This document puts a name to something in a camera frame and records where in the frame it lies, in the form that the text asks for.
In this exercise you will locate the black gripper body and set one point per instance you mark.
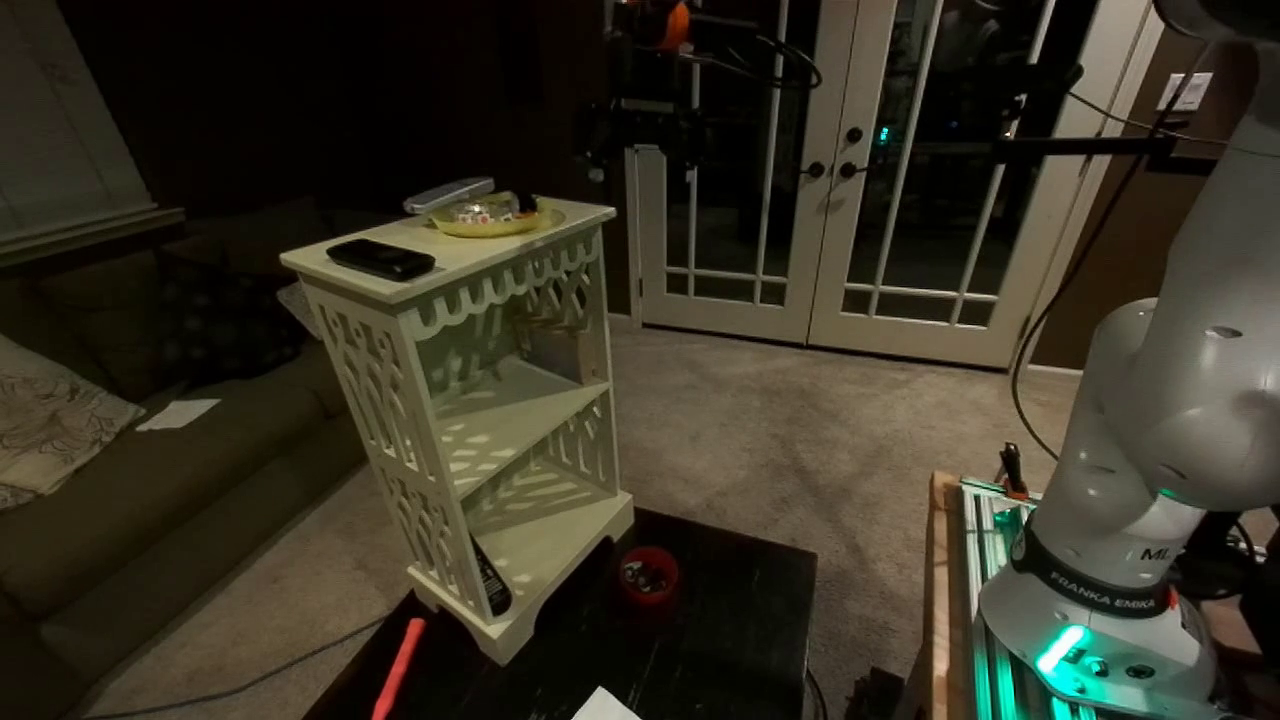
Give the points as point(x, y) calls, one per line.
point(644, 146)

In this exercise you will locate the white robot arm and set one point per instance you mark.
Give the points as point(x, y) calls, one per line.
point(1173, 387)

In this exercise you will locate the white lattice shelf unit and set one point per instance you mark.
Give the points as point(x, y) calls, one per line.
point(452, 262)

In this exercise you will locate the orange wrist knob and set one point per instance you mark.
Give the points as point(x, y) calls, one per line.
point(677, 25)

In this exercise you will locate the silver remote control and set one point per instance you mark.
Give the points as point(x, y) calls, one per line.
point(446, 193)

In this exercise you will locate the white french doors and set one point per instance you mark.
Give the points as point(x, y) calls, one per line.
point(803, 286)

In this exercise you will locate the wide black remote control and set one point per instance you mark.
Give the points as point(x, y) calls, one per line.
point(380, 257)

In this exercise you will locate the red bowl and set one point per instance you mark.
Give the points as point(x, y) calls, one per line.
point(651, 577)

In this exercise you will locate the dark cushion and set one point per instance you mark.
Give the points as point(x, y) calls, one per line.
point(233, 321)

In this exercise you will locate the slim black remote control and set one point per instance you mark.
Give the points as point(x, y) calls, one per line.
point(491, 577)

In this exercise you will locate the white paper sheet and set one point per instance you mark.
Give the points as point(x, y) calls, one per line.
point(178, 415)
point(607, 706)

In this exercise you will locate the window blind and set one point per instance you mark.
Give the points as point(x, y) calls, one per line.
point(61, 133)

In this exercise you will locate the grey fabric sofa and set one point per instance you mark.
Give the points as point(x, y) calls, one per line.
point(160, 506)

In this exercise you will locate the light patterned cushion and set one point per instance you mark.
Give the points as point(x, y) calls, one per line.
point(52, 415)

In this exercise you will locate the black camera boom pole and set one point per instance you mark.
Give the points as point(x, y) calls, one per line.
point(1064, 146)

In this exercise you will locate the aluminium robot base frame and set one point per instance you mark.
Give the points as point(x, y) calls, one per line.
point(982, 532)

